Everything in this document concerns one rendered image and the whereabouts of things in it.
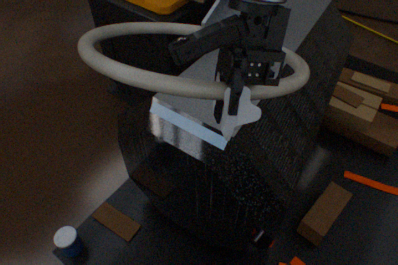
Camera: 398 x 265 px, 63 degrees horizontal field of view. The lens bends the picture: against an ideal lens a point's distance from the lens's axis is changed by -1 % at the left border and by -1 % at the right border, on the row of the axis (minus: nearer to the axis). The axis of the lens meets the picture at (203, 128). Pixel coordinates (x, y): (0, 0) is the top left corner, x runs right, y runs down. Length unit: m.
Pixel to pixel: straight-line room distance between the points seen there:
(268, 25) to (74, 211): 1.60
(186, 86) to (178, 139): 0.61
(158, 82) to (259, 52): 0.16
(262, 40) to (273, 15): 0.04
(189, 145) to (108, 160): 1.02
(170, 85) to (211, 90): 0.06
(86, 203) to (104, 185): 0.14
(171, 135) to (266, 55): 0.68
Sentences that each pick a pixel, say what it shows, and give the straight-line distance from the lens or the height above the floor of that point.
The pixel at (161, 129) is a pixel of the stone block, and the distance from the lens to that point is 1.14.
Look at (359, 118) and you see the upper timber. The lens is 2.11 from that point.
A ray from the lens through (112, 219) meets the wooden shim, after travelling 1.80.
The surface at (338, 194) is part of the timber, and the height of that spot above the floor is 0.13.
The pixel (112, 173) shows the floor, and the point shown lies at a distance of 1.98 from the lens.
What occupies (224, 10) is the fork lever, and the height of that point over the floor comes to 1.06.
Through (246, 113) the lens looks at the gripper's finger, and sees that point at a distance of 0.51.
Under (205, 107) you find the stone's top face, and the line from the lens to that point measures 1.11.
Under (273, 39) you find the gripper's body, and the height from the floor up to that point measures 1.32.
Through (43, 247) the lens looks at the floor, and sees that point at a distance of 1.88.
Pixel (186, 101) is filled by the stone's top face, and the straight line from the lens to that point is 1.14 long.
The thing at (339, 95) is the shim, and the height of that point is 0.22.
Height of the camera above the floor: 1.60
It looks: 49 degrees down
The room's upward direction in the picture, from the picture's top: straight up
